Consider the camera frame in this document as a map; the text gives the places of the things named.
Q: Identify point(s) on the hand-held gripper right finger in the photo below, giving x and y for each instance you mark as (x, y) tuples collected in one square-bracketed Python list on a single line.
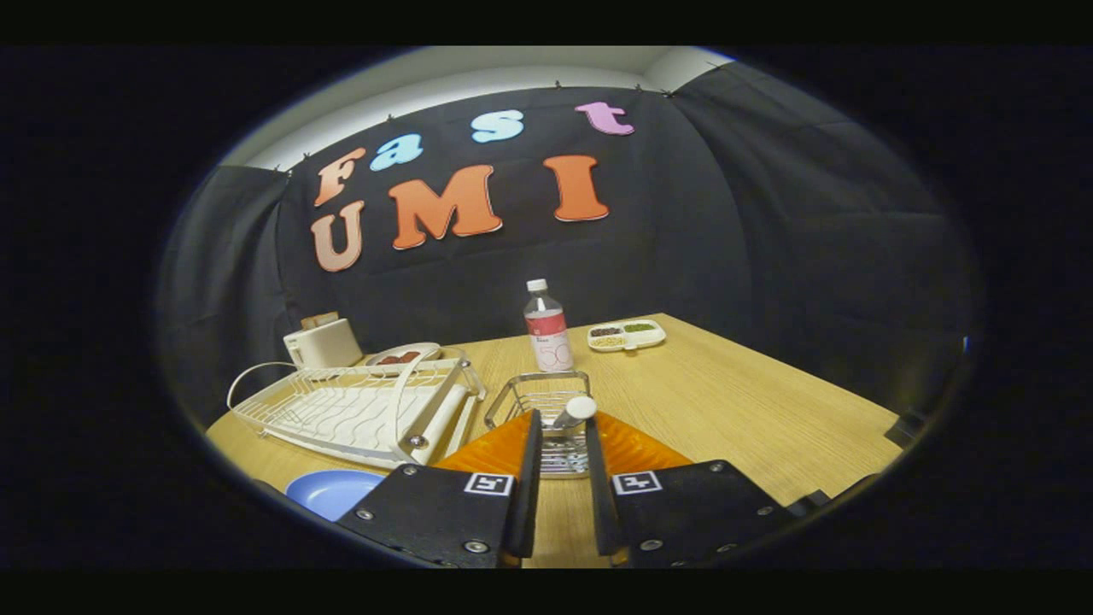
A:
[(600, 504)]

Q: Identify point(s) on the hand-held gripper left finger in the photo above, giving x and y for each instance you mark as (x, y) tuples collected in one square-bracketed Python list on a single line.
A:
[(525, 504)]

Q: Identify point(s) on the blue plate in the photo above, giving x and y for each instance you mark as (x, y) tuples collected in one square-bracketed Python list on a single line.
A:
[(329, 494)]

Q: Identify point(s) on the beige round plate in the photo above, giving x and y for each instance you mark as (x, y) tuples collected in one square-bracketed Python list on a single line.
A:
[(423, 348)]

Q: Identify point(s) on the clear bottle red label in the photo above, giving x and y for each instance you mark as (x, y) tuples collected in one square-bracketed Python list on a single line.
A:
[(548, 333)]

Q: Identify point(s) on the white divided snack tray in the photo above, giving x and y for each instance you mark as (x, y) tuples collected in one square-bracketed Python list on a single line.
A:
[(649, 336)]

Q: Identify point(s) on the white toaster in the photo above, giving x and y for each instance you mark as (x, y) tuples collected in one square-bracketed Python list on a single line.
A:
[(329, 344)]

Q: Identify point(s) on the brown toast slice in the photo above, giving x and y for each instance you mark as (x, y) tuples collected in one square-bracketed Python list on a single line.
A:
[(318, 320)]

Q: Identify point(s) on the black backdrop cloth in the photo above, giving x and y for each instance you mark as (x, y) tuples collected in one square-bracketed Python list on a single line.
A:
[(683, 239)]

